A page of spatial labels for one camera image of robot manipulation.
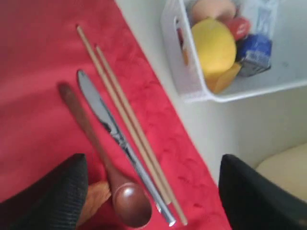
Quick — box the yellow cheese wedge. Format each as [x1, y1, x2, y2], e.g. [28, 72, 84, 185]
[205, 62, 242, 94]

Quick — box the brown egg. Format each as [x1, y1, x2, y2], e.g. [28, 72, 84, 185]
[189, 0, 236, 22]

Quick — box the lower wooden chopstick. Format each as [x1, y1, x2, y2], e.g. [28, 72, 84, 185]
[76, 25, 172, 205]

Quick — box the cream plastic bin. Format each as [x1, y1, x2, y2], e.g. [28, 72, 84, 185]
[256, 143, 307, 202]

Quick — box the brown wooden spoon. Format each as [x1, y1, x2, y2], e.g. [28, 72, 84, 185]
[57, 82, 152, 228]

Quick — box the upper wooden chopstick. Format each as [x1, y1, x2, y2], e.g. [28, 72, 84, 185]
[95, 45, 188, 226]

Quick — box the orange fried food piece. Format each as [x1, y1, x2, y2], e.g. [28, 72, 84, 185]
[76, 181, 111, 228]

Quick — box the wooden chopstick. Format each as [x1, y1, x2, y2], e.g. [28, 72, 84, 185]
[95, 45, 188, 226]
[76, 25, 172, 205]

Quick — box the red sausage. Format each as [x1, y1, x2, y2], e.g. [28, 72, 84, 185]
[224, 17, 251, 41]

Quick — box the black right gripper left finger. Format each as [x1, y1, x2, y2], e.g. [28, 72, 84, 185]
[0, 153, 88, 230]

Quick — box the yellow lemon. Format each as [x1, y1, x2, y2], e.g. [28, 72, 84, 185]
[191, 18, 236, 79]

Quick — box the silver table knife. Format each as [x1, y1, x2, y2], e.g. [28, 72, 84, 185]
[77, 69, 176, 227]

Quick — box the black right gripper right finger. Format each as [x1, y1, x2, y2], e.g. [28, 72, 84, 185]
[218, 154, 307, 230]

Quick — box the white perforated plastic basket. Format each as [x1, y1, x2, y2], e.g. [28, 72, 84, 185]
[160, 0, 307, 102]

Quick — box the small milk carton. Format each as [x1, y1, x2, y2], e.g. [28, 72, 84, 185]
[236, 0, 279, 77]

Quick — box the red scalloped table cloth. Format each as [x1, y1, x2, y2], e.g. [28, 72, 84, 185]
[0, 0, 230, 230]

